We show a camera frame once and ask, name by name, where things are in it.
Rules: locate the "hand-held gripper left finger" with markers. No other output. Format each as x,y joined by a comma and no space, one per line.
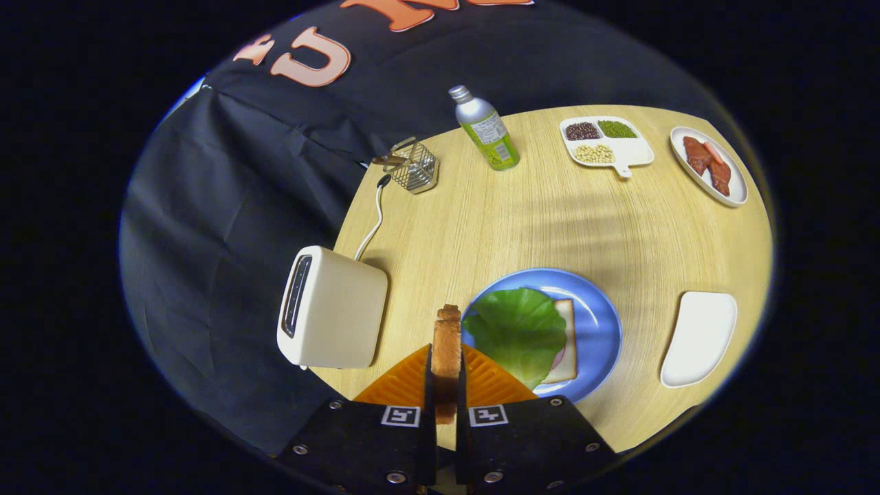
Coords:
429,392

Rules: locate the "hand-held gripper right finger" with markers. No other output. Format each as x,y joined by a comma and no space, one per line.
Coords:
460,395

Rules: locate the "toasted bread slice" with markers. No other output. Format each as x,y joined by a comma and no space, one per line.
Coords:
447,350

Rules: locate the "green lettuce leaf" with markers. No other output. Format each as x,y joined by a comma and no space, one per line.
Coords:
515,330

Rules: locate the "pink ham slice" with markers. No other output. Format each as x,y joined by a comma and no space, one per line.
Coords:
558,357

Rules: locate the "white bread slice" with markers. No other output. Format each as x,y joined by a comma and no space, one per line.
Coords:
569,344

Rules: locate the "cream toaster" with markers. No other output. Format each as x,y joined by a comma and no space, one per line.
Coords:
337,309

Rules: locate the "blue round plate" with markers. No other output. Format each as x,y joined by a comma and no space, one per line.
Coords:
598,323

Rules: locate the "empty white curved dish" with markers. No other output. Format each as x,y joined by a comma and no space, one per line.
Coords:
698,337

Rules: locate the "silver bottle with green label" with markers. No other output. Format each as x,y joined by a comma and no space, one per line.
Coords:
489,137

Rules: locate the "pile of soybeans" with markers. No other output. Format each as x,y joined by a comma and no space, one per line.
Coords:
593,153

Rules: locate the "pile of red beans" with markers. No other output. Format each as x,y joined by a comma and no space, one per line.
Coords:
582,130

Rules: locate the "white divided dish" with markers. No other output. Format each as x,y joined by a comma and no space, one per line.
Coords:
636,152

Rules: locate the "pile of green beans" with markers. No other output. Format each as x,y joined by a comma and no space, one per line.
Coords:
617,129

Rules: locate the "brown meat slice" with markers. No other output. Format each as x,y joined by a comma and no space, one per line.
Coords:
720,177
696,155

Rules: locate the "white oval plate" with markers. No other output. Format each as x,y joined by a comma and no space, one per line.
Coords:
734,187

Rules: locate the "pink sausage piece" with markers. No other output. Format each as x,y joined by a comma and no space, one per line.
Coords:
713,152

